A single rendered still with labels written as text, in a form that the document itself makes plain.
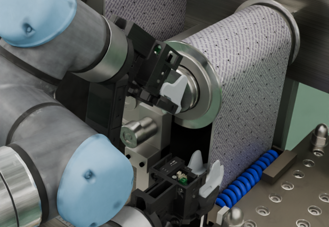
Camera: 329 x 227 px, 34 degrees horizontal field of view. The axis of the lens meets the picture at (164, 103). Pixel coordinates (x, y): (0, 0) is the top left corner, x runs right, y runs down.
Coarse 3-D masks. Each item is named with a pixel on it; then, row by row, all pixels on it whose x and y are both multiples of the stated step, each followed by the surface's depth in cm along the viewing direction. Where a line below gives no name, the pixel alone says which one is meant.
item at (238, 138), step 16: (272, 80) 96; (256, 96) 93; (272, 96) 99; (240, 112) 90; (256, 112) 96; (272, 112) 102; (224, 128) 87; (240, 128) 93; (256, 128) 99; (272, 128) 105; (224, 144) 90; (240, 144) 95; (256, 144) 102; (208, 160) 88; (224, 160) 92; (240, 160) 98; (256, 160) 105; (224, 176) 95
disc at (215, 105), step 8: (176, 40) 81; (160, 48) 83; (176, 48) 81; (184, 48) 80; (192, 48) 79; (192, 56) 80; (200, 56) 79; (200, 64) 79; (208, 64) 78; (208, 72) 79; (216, 80) 79; (216, 88) 79; (216, 96) 80; (216, 104) 81; (208, 112) 82; (216, 112) 81; (176, 120) 88; (184, 120) 86; (192, 120) 85; (200, 120) 84; (208, 120) 83
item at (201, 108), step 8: (176, 56) 81; (184, 56) 80; (184, 64) 81; (192, 64) 80; (192, 72) 81; (200, 72) 80; (200, 80) 80; (208, 80) 80; (200, 88) 81; (208, 88) 80; (200, 96) 81; (208, 96) 80; (200, 104) 82; (208, 104) 81; (184, 112) 85; (192, 112) 84; (200, 112) 83
